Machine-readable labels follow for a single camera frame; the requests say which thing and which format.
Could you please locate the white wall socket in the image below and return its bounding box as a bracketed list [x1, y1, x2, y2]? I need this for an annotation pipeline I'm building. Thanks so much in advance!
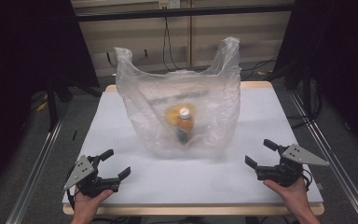
[158, 0, 182, 10]

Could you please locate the person's left hand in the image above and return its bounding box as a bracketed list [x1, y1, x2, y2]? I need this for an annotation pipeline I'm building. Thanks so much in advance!
[71, 189, 115, 224]

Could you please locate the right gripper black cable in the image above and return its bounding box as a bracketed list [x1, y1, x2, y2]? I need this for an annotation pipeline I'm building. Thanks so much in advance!
[300, 167, 314, 191]

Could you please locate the black metal stand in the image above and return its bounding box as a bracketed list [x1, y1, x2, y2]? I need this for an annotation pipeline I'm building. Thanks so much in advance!
[45, 76, 102, 133]
[283, 66, 324, 130]

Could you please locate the black floor cable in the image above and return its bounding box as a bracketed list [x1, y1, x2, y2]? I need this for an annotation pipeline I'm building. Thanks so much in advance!
[240, 55, 278, 81]

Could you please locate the wooden table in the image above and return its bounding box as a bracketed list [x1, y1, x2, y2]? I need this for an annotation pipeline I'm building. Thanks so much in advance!
[62, 80, 326, 217]

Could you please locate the translucent plastic bag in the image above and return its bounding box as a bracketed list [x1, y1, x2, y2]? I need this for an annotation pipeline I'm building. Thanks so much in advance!
[114, 35, 242, 161]

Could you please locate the black horizontal bar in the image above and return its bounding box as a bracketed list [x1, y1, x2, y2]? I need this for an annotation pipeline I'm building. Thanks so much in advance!
[74, 3, 296, 23]

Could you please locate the person's right hand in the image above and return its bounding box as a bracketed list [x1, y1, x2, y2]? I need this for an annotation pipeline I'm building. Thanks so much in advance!
[262, 177, 312, 217]

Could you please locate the black hanging wall cable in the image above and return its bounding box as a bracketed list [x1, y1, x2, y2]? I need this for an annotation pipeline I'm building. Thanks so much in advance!
[162, 16, 182, 72]

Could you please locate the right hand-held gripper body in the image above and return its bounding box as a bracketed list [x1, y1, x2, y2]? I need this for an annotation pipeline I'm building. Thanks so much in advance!
[255, 143, 331, 189]

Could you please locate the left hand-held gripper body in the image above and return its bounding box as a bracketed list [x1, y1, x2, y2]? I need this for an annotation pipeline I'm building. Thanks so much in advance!
[62, 154, 121, 199]

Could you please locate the orange drink bottle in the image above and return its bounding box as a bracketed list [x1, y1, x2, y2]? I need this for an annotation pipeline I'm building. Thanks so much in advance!
[167, 105, 198, 146]

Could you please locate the white table mat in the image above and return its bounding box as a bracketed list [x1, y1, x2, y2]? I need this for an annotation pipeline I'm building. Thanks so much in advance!
[62, 86, 324, 205]

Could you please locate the metal floor rail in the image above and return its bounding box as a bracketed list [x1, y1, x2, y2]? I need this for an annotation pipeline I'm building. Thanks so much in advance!
[5, 102, 69, 224]
[288, 91, 358, 224]

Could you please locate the black curtain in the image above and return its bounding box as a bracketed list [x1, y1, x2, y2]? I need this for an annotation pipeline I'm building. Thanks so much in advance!
[273, 0, 358, 158]
[0, 0, 101, 200]

